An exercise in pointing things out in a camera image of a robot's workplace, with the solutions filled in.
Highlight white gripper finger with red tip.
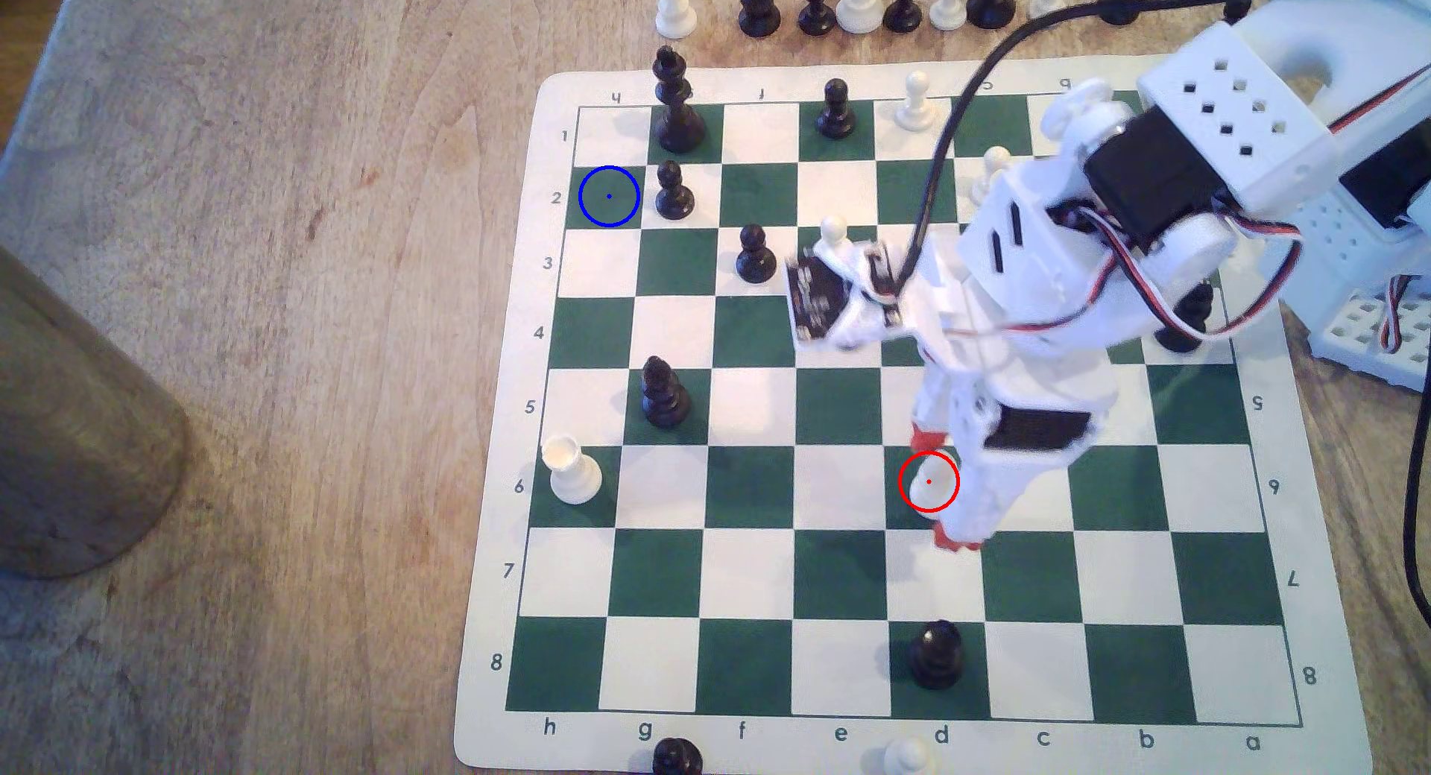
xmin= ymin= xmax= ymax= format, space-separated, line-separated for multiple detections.
xmin=935 ymin=442 xmax=1077 ymax=553
xmin=909 ymin=364 xmax=976 ymax=457

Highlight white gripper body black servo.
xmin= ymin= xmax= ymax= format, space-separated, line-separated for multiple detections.
xmin=909 ymin=158 xmax=1166 ymax=455

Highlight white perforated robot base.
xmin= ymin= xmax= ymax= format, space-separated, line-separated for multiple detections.
xmin=1302 ymin=288 xmax=1431 ymax=394

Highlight black chess bishop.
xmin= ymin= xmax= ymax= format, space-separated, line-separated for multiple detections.
xmin=640 ymin=355 xmax=693 ymax=430
xmin=1154 ymin=283 xmax=1216 ymax=355

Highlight green white chess mat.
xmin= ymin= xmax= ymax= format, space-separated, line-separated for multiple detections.
xmin=452 ymin=54 xmax=1374 ymax=775

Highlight red black white servo wires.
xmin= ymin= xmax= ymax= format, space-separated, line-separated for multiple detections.
xmin=944 ymin=203 xmax=1307 ymax=343

